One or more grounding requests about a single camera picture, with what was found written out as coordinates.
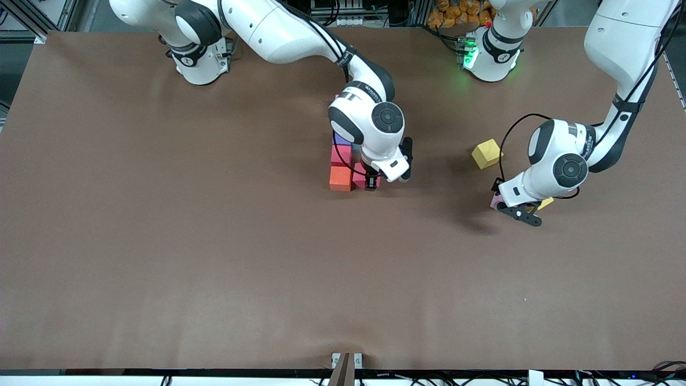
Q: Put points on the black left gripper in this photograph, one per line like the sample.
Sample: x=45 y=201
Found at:
x=497 y=187

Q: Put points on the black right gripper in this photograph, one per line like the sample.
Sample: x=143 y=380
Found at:
x=370 y=177

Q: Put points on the red foam cube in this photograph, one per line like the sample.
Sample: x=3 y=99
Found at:
x=340 y=155
x=359 y=179

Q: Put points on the orange foam cube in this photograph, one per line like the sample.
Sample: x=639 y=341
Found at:
x=340 y=178

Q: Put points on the purple foam cube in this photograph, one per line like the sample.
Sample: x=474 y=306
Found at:
x=342 y=140

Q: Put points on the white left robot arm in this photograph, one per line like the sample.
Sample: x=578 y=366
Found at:
x=563 y=169

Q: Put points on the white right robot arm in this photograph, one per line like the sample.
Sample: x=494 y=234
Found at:
x=370 y=126

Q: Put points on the yellow foam cube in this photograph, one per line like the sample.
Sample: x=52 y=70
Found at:
x=485 y=153
x=545 y=202

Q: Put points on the brown paper table cover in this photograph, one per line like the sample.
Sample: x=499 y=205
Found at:
x=343 y=300

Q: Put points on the bag of orange objects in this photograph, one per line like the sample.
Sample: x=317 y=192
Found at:
x=461 y=13

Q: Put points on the metal mounting bracket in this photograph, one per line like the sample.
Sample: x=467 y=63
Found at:
x=358 y=360

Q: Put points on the grey camera pole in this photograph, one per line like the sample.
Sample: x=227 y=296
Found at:
x=342 y=372

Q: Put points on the aluminium frame profile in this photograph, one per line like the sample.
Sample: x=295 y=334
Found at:
x=670 y=19
x=21 y=16

